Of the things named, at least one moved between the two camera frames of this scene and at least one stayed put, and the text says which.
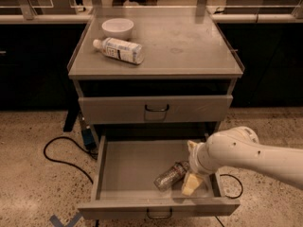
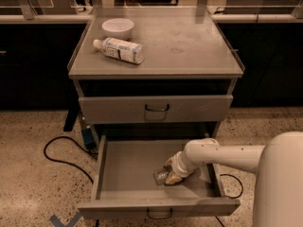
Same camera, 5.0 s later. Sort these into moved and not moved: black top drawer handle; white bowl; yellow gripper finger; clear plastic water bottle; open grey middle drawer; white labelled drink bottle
Moved: clear plastic water bottle; yellow gripper finger
Not moved: open grey middle drawer; white bowl; white labelled drink bottle; black top drawer handle
